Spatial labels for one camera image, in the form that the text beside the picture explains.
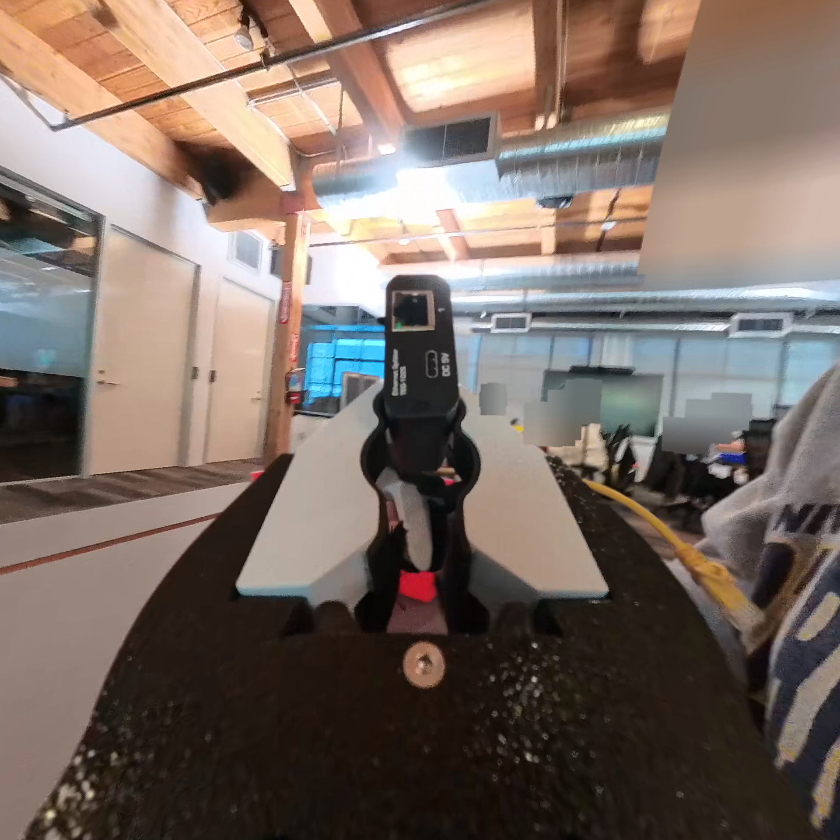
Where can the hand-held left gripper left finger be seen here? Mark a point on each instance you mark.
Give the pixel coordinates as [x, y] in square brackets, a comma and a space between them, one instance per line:
[308, 525]

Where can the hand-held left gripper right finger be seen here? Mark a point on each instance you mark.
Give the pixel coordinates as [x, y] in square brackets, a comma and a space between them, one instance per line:
[525, 525]

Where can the black ethernet splitter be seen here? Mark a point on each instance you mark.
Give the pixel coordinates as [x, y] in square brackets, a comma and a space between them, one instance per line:
[420, 367]

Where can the blue stacked crates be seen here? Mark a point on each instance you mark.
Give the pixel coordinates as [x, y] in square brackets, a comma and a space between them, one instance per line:
[344, 361]

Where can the white door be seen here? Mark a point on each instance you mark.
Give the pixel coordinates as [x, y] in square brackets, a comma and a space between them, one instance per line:
[144, 348]
[239, 367]

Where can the person in grey sweatshirt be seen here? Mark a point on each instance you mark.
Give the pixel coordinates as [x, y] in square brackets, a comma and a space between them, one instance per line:
[807, 459]

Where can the glass office window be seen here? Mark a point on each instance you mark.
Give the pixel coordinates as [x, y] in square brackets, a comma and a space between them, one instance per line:
[46, 328]

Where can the metal vent grille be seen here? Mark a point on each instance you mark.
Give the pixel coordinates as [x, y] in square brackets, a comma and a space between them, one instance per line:
[449, 139]

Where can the black ceiling pipe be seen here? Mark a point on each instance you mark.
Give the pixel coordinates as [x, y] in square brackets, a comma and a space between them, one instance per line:
[262, 62]

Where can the white wall vent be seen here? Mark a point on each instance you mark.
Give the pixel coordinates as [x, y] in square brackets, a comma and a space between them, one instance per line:
[760, 324]
[510, 323]

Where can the wooden post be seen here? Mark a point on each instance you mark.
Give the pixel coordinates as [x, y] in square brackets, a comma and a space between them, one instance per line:
[285, 315]

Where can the silver ventilation duct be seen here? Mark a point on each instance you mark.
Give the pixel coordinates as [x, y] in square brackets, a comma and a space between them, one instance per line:
[558, 270]
[577, 157]

